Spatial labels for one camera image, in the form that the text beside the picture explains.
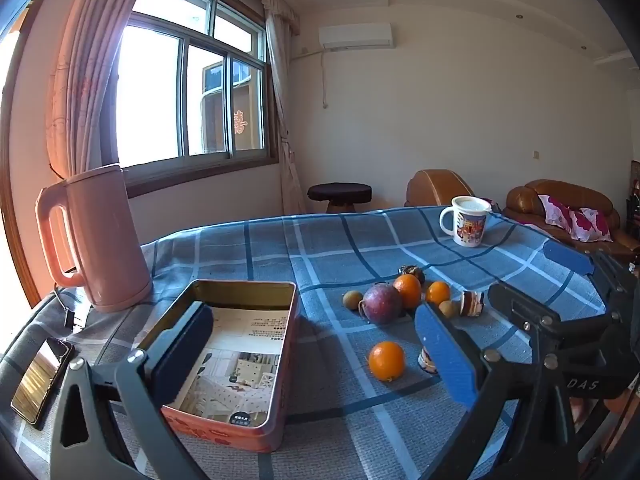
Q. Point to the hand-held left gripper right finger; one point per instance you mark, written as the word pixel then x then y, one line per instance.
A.
pixel 445 360

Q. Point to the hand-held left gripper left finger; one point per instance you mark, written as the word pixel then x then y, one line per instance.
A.
pixel 182 355

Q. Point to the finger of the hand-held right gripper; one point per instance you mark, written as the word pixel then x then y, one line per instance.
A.
pixel 570 257
pixel 525 305

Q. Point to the small brown round fruit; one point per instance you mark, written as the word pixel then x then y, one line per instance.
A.
pixel 446 308
pixel 352 300

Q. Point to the orange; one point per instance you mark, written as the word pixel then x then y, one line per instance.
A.
pixel 438 292
pixel 407 290
pixel 386 360

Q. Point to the dark shrivelled round fruit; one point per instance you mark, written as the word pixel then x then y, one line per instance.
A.
pixel 412 271

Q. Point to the orange metal tin box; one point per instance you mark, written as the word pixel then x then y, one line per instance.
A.
pixel 287 360

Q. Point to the brown white striped object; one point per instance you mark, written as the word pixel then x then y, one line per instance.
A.
pixel 471 303
pixel 427 361

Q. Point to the printed paper leaflet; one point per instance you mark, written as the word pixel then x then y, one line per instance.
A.
pixel 240 360

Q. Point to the brown leather sofa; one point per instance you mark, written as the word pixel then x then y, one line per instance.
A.
pixel 525 200

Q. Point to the purple round fruit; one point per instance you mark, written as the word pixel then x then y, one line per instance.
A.
pixel 381 302

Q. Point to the white cartoon print mug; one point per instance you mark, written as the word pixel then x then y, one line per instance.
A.
pixel 470 227

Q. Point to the pink electric kettle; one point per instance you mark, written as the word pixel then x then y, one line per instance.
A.
pixel 105 240

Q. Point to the black smartphone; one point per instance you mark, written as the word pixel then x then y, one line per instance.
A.
pixel 40 382

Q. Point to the brown leather armchair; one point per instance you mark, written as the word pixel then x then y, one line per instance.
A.
pixel 435 187

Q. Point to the blue plaid tablecloth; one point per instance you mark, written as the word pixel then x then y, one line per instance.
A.
pixel 325 255

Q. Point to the dark round stool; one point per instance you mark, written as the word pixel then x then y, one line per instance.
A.
pixel 340 192

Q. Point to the red window decal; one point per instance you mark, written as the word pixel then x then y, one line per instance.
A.
pixel 241 122

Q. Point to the narrow pale curtain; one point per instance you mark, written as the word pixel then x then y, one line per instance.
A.
pixel 285 135

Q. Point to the wooden framed bright window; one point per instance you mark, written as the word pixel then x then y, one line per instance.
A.
pixel 12 160

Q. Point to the sliding glass window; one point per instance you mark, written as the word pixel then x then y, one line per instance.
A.
pixel 150 85

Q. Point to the wide pink curtain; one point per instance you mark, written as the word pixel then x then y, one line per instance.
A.
pixel 85 85

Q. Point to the white air conditioner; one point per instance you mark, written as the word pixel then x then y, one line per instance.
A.
pixel 355 36

